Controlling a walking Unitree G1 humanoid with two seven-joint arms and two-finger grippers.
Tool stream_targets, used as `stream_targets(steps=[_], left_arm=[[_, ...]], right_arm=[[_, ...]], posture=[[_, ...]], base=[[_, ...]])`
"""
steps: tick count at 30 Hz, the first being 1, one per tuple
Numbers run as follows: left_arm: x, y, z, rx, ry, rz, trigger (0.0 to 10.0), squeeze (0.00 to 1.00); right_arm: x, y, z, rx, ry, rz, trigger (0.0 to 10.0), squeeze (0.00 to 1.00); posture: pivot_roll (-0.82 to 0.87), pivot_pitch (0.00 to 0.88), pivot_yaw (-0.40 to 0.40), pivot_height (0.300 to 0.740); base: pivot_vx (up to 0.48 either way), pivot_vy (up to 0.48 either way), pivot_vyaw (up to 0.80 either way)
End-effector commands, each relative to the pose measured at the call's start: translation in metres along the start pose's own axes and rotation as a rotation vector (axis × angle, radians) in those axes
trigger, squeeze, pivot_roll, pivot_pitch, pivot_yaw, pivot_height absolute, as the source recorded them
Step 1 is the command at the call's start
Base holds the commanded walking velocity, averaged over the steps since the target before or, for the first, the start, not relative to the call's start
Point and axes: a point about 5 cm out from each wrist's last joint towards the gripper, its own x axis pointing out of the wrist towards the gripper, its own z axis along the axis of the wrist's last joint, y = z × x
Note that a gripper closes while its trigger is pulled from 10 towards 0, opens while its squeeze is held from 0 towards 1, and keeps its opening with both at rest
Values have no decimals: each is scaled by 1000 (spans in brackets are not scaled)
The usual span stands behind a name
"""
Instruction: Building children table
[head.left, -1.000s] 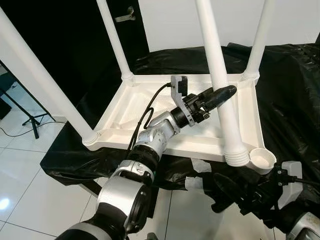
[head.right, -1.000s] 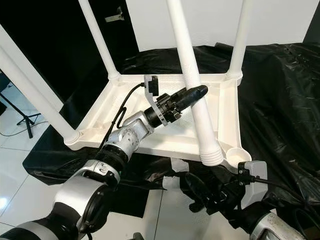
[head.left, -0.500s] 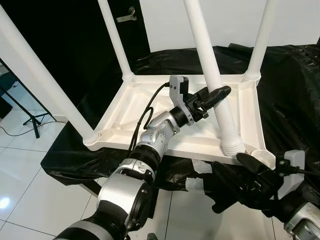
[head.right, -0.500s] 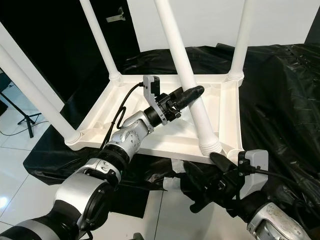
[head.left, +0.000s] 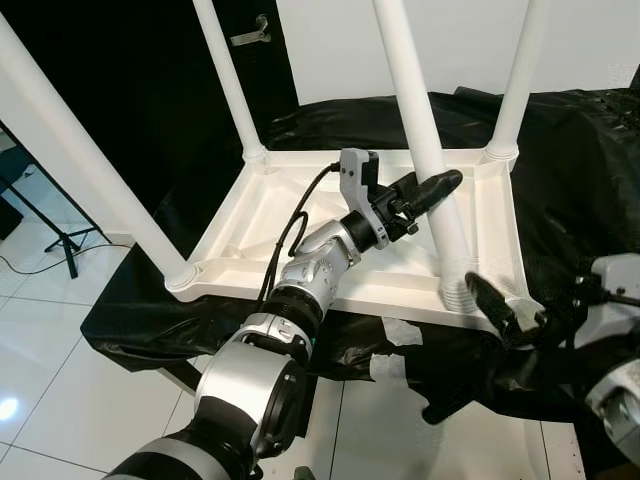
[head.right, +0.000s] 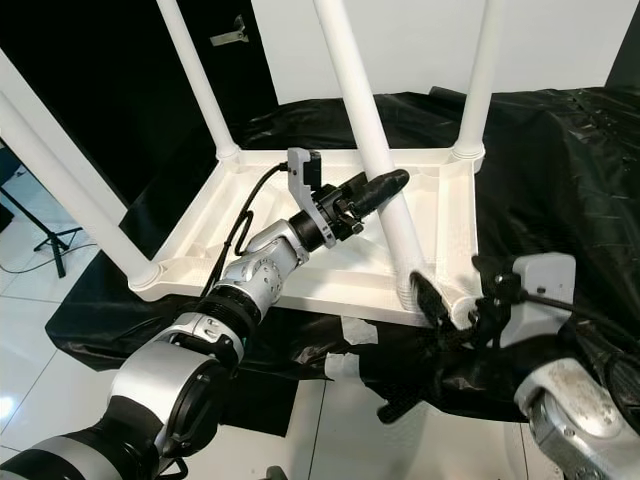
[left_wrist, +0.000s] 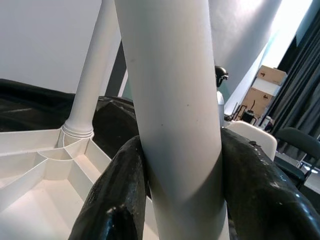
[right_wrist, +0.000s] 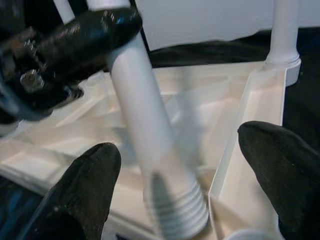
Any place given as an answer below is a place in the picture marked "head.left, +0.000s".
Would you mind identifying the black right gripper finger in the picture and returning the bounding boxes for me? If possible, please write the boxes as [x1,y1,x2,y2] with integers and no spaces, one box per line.
[465,272,521,341]

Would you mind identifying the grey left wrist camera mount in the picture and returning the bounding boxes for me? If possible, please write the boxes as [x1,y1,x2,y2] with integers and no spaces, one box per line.
[338,148,393,246]

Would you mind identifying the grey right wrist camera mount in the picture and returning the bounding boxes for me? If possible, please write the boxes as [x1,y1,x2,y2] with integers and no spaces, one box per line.
[585,253,640,351]

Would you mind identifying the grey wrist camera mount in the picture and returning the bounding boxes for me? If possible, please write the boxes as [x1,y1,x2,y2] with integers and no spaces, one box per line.
[585,253,640,351]
[338,148,393,246]

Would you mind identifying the black tripod stand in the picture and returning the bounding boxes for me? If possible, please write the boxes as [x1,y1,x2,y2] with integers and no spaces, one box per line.
[0,170,109,279]

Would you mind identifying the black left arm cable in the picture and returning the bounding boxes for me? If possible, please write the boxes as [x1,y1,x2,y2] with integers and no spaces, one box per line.
[258,162,346,306]

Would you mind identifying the black shiny table cover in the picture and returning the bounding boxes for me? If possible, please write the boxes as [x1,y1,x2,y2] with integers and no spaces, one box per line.
[80,88,640,426]

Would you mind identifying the white work table frame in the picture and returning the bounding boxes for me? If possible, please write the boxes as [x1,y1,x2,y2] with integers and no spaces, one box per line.
[370,315,426,387]

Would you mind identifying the silver door handle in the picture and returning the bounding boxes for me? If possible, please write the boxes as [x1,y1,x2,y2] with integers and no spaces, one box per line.
[230,15,273,48]

